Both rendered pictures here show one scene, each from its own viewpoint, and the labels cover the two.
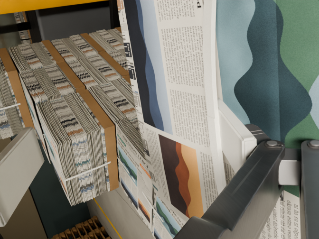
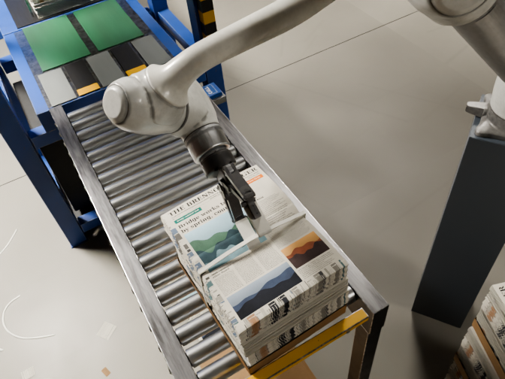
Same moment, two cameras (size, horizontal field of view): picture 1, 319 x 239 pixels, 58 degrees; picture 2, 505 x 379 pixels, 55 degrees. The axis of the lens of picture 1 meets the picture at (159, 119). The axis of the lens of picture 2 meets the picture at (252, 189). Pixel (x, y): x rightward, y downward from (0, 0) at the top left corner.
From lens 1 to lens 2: 109 cm
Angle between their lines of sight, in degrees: 94
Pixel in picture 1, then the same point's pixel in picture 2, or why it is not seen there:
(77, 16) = not seen: outside the picture
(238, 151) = (240, 223)
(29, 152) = (260, 227)
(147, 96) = (283, 282)
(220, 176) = not seen: hidden behind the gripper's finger
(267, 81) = (232, 239)
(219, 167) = not seen: hidden behind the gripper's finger
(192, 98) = (261, 260)
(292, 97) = (231, 232)
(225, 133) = (246, 232)
